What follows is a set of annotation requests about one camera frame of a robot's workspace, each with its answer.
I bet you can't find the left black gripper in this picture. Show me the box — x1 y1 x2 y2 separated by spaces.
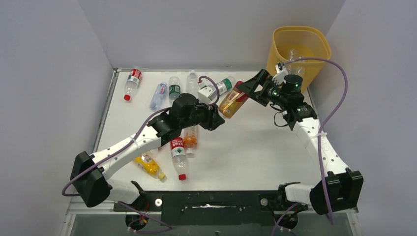
180 99 224 131

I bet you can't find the amber tea bottle red label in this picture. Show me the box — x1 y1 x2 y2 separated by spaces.
218 81 249 119

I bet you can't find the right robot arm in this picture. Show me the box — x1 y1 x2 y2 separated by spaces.
237 69 363 215

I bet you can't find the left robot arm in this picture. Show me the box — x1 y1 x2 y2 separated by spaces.
68 93 225 207

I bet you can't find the yellow plastic waste bin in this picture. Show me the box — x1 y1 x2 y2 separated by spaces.
266 26 332 92

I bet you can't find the orange soda bottle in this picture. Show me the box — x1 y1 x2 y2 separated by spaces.
183 126 198 157

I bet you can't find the clear bottle green white label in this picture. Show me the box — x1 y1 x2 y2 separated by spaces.
216 76 236 95

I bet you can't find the clear unlabelled bottle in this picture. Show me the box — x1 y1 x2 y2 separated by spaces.
185 70 200 98

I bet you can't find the red label bottle red cap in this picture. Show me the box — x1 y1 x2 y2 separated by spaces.
170 137 189 181

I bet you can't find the clear bottle dark green label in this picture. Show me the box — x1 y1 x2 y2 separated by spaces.
168 76 181 100

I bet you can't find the clear bottle blue purple label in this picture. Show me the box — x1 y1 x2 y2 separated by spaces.
149 82 167 112

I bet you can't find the yellow juice bottle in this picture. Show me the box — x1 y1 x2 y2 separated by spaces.
133 152 166 181

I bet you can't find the clear bottle red label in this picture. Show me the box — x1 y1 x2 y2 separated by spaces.
123 69 142 101

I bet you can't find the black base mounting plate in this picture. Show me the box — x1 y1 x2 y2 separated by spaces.
113 190 308 227

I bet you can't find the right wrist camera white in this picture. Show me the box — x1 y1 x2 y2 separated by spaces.
272 62 289 86

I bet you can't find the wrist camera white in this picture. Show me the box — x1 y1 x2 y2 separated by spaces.
197 86 219 106
272 62 289 86

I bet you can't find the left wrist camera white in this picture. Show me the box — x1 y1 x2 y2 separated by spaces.
197 86 219 106

